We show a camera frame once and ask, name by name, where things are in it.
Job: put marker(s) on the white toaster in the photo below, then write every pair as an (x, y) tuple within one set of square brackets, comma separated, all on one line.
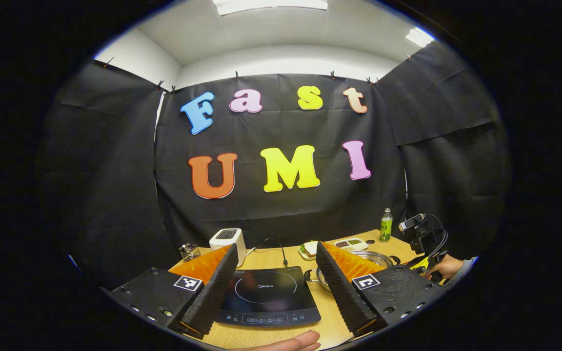
[(227, 243)]

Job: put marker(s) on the sandwich with lettuce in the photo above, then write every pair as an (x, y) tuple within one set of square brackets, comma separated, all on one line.
[(311, 248)]

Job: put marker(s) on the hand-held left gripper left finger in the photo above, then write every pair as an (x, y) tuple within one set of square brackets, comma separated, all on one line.
[(212, 292)]

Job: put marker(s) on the large ceiling light panel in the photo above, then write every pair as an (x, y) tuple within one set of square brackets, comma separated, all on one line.
[(271, 6)]

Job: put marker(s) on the stainless steel pot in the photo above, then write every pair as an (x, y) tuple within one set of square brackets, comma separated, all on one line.
[(378, 257)]

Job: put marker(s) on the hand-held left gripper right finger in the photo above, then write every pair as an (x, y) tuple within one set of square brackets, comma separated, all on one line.
[(344, 292)]

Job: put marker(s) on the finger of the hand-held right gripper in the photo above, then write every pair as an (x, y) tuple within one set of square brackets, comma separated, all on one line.
[(420, 265)]

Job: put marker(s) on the green drink bottle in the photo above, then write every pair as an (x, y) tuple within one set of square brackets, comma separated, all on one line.
[(386, 229)]

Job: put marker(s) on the pale sandwich plate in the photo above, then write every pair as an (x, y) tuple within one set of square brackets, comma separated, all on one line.
[(301, 253)]

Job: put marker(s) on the small ceiling light panel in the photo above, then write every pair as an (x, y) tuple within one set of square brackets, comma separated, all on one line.
[(420, 36)]

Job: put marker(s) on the sectioned dish of beans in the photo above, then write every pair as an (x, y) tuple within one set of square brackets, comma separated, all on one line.
[(351, 243)]

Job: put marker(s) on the black backdrop cloth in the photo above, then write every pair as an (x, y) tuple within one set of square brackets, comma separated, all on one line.
[(281, 214)]

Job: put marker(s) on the black induction cooktop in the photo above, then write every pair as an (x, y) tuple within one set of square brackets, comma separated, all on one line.
[(266, 292)]

